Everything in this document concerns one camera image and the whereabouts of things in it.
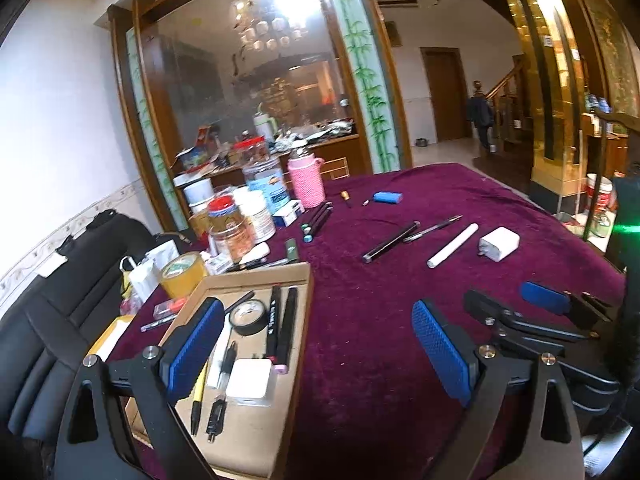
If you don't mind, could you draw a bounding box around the small black clip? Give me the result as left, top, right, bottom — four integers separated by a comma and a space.
206, 396, 228, 443

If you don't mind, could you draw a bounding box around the wooden cabinet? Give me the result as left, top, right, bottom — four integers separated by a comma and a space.
210, 132, 373, 186

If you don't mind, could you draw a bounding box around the bamboo print glass panel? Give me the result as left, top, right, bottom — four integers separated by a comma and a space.
317, 0, 401, 173

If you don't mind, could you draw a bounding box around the white bucket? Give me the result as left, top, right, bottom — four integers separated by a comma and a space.
586, 174, 613, 238

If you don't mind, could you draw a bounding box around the black tape roll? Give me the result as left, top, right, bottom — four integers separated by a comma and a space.
228, 299, 271, 337

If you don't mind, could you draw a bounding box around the small white printed box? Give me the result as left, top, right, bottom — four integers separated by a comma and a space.
272, 200, 306, 226

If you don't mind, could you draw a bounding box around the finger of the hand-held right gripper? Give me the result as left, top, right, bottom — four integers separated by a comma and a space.
462, 287, 621, 396
519, 281, 613, 328

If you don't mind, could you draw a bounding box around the black marker with pink cap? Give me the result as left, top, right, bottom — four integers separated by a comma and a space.
276, 286, 299, 375

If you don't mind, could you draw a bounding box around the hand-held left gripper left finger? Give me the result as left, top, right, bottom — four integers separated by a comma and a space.
55, 297, 226, 480

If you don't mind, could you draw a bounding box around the clear jar with red lid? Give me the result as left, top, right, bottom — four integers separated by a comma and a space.
232, 137, 271, 166

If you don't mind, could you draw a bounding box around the white stick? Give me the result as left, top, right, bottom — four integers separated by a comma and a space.
426, 223, 479, 268

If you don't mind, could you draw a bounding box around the etched glass partition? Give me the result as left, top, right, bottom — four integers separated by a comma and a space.
112, 0, 361, 201

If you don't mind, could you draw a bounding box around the white and green thermos cup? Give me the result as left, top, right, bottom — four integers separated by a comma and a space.
252, 110, 278, 143

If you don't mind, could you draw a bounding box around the short black pen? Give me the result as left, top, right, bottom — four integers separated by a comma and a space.
220, 341, 238, 376

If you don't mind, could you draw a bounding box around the brown wooden door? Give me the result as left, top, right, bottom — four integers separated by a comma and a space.
420, 47, 473, 143

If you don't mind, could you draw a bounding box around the black pen with clip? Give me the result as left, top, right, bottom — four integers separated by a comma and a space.
403, 215, 464, 242

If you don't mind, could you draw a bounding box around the yellow pencil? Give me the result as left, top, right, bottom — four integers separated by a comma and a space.
190, 360, 211, 436

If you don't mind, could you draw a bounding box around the white charger block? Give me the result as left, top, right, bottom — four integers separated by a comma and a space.
477, 226, 522, 262

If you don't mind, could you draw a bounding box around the black marker with teal end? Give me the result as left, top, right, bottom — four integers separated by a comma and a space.
306, 206, 334, 242
300, 201, 331, 235

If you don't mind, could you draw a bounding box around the thick black pen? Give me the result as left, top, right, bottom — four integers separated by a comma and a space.
362, 221, 422, 264

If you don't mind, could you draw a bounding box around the golden pillar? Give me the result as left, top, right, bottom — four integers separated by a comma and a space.
492, 0, 596, 211

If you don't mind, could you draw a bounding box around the white square case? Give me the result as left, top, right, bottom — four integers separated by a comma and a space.
225, 357, 277, 407

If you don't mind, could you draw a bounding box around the white jar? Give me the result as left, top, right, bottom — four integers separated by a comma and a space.
235, 190, 277, 243

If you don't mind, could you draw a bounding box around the clear jar with blue label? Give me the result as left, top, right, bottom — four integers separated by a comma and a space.
242, 157, 292, 216

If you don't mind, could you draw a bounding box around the black marker with white print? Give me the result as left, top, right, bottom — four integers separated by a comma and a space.
265, 285, 282, 362

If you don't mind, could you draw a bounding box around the black leather chair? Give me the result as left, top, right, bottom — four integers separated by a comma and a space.
0, 208, 163, 441

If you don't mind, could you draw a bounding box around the white tub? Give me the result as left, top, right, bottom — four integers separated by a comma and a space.
182, 177, 216, 207

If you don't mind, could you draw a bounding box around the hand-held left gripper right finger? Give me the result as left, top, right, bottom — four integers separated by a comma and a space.
412, 300, 583, 480

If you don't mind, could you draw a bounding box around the cardboard box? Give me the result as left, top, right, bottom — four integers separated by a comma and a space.
125, 265, 314, 479

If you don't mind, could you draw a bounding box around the yellow paper sheet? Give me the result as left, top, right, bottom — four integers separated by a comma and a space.
87, 315, 136, 363

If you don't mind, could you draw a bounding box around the thin black pen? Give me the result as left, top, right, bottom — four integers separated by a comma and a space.
222, 290, 257, 313

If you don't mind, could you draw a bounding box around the white paper bag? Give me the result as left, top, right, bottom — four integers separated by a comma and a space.
120, 241, 181, 306

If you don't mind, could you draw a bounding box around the wooden staircase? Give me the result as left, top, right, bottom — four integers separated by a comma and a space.
472, 55, 533, 181

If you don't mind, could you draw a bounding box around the yellow tape roll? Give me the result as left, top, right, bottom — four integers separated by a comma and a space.
159, 252, 208, 301

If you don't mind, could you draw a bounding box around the orange label jar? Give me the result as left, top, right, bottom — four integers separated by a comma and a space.
207, 197, 256, 261

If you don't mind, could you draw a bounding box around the bottle with pink knitted sleeve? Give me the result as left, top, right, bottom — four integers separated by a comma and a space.
286, 147, 327, 209

